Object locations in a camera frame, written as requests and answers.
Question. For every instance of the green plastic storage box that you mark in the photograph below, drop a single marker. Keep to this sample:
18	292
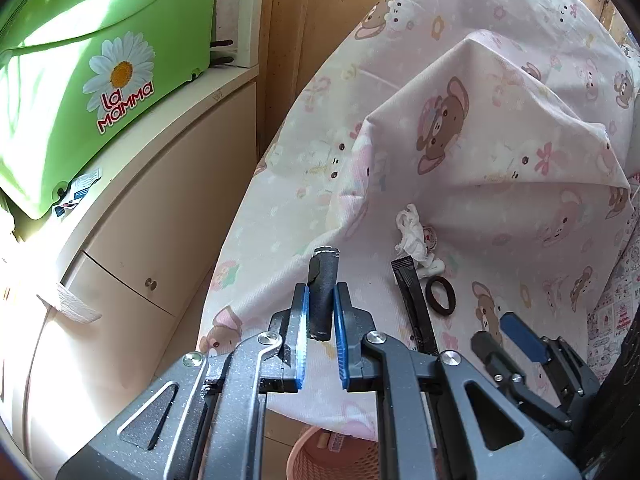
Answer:
60	85

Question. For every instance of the black sachet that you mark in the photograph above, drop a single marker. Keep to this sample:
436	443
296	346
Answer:
412	300

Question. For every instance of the pink checkered tissue pack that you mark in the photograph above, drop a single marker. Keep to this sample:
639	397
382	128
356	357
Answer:
336	442

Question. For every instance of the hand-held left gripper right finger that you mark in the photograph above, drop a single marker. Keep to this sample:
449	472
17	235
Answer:
341	340

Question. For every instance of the cream cabinet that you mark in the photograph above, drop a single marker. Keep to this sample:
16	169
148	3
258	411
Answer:
150	210

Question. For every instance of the wooden door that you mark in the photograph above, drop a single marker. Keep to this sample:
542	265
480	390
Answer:
300	35

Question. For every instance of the patchwork print cloth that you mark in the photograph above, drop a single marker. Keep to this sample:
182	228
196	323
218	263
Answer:
615	310

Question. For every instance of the pink plastic mesh basket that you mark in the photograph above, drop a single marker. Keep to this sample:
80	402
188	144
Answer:
310	455

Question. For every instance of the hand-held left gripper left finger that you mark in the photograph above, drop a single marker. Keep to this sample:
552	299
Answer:
300	340

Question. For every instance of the white paper piece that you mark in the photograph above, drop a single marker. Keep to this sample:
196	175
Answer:
70	305

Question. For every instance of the cream thread spool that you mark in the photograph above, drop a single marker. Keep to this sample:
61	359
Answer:
320	441

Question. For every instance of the blue white paper label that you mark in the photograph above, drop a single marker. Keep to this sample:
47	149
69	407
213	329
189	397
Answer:
80	187

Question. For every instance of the pink bear print sheet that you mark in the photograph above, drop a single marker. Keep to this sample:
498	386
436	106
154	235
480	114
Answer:
450	60

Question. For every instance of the small white plastic piece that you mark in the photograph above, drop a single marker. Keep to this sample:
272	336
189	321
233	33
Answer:
434	266

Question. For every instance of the black tube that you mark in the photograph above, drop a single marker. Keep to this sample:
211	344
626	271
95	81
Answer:
322	300

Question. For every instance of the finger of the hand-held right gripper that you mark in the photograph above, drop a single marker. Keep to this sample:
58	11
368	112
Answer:
487	355
522	335

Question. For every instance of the small white tissue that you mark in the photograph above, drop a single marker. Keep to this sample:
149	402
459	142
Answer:
412	235

